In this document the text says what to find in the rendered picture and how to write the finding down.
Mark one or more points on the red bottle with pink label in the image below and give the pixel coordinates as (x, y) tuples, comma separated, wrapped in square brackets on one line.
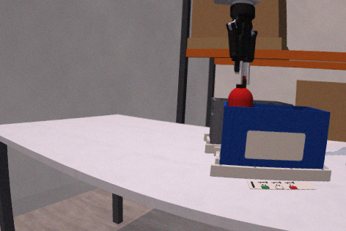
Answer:
[(240, 96)]

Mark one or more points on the white paper pick list strip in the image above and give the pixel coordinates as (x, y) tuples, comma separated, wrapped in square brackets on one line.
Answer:
[(281, 185)]

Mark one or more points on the grey divided crate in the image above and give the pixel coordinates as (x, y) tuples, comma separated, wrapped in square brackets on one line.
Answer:
[(218, 116)]

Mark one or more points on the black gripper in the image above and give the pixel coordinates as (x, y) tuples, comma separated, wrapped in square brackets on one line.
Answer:
[(243, 14)]

